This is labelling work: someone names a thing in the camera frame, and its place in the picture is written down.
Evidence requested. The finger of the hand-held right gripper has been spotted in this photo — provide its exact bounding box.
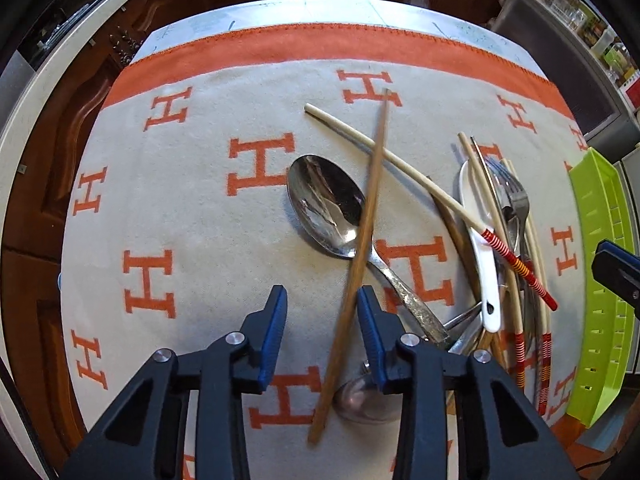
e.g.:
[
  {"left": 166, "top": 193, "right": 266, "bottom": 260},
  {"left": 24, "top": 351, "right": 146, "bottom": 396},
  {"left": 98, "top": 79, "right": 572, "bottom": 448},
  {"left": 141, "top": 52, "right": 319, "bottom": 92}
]
[{"left": 591, "top": 240, "right": 640, "bottom": 321}]

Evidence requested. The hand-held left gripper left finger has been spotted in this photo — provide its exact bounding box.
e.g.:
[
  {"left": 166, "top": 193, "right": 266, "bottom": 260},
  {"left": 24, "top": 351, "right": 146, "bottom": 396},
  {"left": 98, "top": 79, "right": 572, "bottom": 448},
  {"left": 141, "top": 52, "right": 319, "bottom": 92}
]
[{"left": 57, "top": 284, "right": 289, "bottom": 480}]

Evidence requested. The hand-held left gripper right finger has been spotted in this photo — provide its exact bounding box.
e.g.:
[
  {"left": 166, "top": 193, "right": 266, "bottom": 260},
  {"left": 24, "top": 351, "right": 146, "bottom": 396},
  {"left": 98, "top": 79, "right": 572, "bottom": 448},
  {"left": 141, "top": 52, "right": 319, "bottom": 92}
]
[{"left": 356, "top": 285, "right": 581, "bottom": 480}]

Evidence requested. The brown wooden chopstick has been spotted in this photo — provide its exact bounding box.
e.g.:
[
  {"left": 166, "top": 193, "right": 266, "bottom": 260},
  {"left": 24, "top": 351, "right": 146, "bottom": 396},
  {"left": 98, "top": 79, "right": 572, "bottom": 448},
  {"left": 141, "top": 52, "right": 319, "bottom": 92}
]
[
  {"left": 427, "top": 187, "right": 508, "bottom": 368},
  {"left": 307, "top": 88, "right": 392, "bottom": 445}
]

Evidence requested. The large plain steel spoon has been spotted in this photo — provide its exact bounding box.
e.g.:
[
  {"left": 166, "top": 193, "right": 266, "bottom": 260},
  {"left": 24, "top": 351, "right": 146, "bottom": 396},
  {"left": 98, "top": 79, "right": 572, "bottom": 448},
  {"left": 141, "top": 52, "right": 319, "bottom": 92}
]
[{"left": 334, "top": 302, "right": 483, "bottom": 423}]

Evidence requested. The green plastic utensil tray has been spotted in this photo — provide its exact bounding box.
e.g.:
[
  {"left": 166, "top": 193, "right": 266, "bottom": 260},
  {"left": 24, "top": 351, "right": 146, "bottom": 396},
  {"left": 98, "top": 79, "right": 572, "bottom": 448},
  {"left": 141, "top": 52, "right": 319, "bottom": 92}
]
[{"left": 567, "top": 147, "right": 637, "bottom": 428}]

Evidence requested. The small steel spoon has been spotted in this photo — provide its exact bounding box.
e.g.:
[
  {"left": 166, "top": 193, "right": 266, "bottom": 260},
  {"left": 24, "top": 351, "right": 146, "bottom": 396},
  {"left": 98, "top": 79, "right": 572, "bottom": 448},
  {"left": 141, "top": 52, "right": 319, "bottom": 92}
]
[{"left": 448, "top": 321, "right": 487, "bottom": 358}]

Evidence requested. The cream chopstick red striped end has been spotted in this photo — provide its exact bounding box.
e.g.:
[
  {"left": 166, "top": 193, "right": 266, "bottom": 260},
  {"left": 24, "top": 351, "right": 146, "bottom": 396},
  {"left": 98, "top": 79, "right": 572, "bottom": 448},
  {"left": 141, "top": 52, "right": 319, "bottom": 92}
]
[
  {"left": 457, "top": 131, "right": 527, "bottom": 398},
  {"left": 304, "top": 103, "right": 559, "bottom": 311},
  {"left": 501, "top": 158, "right": 555, "bottom": 413}
]

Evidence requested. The white ceramic spoon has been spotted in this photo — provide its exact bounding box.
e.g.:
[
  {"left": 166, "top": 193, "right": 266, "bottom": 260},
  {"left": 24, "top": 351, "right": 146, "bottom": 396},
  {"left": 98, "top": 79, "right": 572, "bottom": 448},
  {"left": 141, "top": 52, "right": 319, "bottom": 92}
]
[{"left": 458, "top": 159, "right": 502, "bottom": 334}]

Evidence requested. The steel spoon ornate handle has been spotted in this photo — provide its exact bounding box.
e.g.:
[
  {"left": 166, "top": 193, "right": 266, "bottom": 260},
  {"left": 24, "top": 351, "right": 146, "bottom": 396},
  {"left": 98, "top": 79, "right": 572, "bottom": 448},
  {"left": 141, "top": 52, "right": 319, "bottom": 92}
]
[{"left": 286, "top": 154, "right": 449, "bottom": 347}]

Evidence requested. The steel fork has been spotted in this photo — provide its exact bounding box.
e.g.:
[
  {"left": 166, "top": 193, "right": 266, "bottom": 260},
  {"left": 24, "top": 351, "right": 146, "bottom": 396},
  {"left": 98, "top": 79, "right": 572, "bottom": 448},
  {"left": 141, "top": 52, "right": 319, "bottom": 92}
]
[{"left": 486, "top": 159, "right": 543, "bottom": 406}]

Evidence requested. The grey orange printed blanket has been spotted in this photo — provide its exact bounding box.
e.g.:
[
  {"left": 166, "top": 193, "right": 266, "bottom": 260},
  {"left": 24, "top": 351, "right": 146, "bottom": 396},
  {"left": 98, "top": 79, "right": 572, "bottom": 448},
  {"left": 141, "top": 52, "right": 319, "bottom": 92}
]
[{"left": 61, "top": 24, "right": 591, "bottom": 480}]

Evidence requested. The silver frosted door cabinet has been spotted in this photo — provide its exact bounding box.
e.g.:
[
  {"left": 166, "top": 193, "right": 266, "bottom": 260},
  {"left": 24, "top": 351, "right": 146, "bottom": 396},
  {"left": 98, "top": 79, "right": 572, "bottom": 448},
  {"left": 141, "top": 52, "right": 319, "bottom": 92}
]
[{"left": 492, "top": 0, "right": 640, "bottom": 161}]

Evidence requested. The row of bottles and jars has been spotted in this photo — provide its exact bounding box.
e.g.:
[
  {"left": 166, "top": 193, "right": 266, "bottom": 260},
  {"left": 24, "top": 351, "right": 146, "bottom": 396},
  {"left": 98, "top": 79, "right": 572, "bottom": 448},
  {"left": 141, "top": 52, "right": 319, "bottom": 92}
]
[{"left": 540, "top": 0, "right": 640, "bottom": 91}]

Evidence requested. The white patterned table cover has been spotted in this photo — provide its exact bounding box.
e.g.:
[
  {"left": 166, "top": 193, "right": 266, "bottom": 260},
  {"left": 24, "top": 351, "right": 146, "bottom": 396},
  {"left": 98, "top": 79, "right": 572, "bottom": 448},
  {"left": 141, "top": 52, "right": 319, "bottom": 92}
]
[{"left": 147, "top": 0, "right": 531, "bottom": 56}]

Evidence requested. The white countertop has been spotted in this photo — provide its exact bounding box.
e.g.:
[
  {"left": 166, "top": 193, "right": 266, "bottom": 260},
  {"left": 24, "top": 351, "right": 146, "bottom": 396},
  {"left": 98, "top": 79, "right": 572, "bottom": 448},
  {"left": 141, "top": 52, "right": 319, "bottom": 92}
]
[{"left": 0, "top": 0, "right": 166, "bottom": 196}]

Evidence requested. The black gas stove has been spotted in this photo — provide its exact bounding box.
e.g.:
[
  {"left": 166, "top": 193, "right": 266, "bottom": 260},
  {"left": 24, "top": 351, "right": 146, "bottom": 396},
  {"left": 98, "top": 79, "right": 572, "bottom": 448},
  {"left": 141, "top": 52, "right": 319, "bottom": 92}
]
[{"left": 15, "top": 0, "right": 131, "bottom": 61}]

